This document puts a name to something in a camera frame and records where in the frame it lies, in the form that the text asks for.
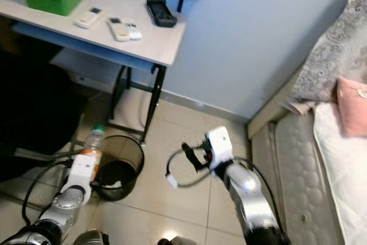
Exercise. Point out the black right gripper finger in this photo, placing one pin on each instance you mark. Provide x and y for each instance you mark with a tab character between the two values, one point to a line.
189	154
203	138

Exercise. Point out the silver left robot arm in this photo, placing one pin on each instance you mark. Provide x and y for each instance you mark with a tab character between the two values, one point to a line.
63	205

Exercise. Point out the black mesh wastebasket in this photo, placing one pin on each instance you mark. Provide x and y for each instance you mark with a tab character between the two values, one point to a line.
129	159

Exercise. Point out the quilted white mattress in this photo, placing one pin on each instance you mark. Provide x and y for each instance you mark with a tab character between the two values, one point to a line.
298	182

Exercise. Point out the white remote control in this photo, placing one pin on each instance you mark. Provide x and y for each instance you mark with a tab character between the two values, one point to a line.
136	30
119	29

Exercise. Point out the robot left leg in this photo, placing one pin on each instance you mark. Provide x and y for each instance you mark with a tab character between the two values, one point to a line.
92	238

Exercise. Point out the black charger cradle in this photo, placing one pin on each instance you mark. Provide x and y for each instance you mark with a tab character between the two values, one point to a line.
160	14

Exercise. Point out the grey paisley pillow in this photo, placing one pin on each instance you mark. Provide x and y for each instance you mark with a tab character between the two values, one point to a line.
327	55

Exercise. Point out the sliding keyboard tray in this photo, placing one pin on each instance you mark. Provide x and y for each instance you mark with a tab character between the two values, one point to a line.
86	47

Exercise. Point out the pink pillow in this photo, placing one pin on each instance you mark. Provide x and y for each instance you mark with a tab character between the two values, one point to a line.
352	107

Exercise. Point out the black chair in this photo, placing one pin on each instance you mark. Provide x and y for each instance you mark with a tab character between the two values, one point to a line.
34	101

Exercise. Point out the white remote with display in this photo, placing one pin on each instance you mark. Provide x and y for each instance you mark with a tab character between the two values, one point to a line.
89	18

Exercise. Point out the wooden desk with black legs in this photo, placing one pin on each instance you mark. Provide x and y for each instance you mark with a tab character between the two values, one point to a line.
57	27

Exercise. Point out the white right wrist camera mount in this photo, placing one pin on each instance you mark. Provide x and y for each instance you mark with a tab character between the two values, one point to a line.
219	144

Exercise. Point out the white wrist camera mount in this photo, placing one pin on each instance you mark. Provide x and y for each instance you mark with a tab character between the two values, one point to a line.
219	144
83	171

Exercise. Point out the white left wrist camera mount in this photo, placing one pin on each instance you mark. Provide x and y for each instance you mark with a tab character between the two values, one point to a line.
83	171

